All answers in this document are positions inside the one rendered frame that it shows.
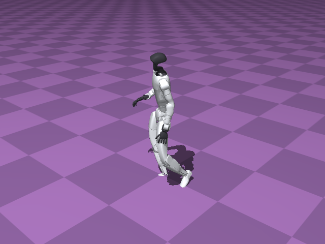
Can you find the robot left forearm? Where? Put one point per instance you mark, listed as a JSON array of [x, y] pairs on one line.
[[169, 113]]

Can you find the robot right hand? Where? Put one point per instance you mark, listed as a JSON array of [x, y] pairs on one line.
[[140, 98]]

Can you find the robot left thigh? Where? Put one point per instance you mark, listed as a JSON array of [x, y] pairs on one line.
[[162, 148]]

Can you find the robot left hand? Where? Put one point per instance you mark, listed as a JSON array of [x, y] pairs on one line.
[[163, 135]]

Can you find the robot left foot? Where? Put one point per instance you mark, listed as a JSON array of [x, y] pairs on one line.
[[185, 179]]

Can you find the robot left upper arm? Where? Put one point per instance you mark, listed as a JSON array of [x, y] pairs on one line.
[[165, 88]]

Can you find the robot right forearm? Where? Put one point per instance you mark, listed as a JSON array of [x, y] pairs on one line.
[[150, 93]]

